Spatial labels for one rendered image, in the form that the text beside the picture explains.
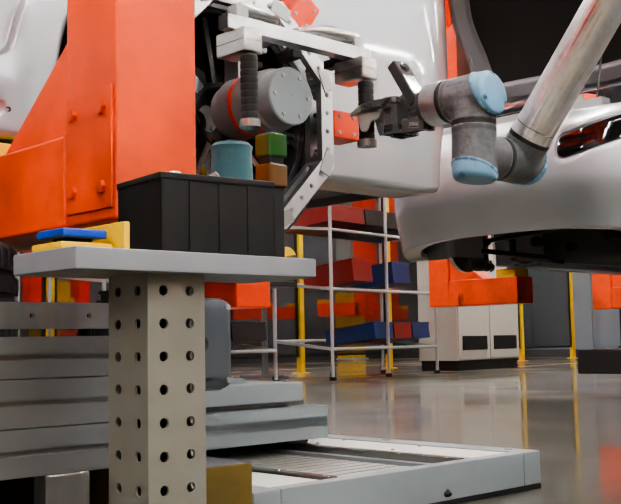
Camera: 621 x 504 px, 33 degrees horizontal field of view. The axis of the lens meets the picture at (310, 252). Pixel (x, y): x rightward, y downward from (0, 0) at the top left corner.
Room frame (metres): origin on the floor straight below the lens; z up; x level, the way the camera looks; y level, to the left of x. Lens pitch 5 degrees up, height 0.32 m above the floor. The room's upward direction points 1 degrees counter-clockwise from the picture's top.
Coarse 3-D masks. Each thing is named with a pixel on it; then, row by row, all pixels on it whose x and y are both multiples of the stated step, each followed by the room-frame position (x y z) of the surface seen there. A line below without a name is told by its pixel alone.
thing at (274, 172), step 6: (270, 162) 1.65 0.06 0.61; (258, 168) 1.67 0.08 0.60; (264, 168) 1.66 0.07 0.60; (270, 168) 1.65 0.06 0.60; (276, 168) 1.66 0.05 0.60; (282, 168) 1.67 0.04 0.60; (258, 174) 1.67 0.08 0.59; (264, 174) 1.66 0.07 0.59; (270, 174) 1.65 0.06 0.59; (276, 174) 1.66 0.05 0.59; (282, 174) 1.67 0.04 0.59; (264, 180) 1.66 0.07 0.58; (270, 180) 1.65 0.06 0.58; (276, 180) 1.66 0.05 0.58; (282, 180) 1.67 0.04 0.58; (276, 186) 1.66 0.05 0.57; (282, 186) 1.67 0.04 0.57
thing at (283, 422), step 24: (216, 408) 2.35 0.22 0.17; (240, 408) 2.40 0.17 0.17; (264, 408) 2.43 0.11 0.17; (288, 408) 2.41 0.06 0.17; (312, 408) 2.46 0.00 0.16; (216, 432) 2.26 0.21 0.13; (240, 432) 2.31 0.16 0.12; (264, 432) 2.36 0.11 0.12; (288, 432) 2.41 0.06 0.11; (312, 432) 2.46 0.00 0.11
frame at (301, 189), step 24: (216, 0) 2.25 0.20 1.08; (240, 0) 2.30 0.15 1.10; (264, 0) 2.34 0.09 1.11; (288, 24) 2.41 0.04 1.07; (312, 72) 2.46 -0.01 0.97; (312, 96) 2.50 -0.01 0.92; (312, 120) 2.50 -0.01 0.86; (312, 144) 2.50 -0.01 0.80; (312, 168) 2.46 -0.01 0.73; (288, 192) 2.45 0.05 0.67; (312, 192) 2.44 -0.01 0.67; (288, 216) 2.38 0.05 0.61
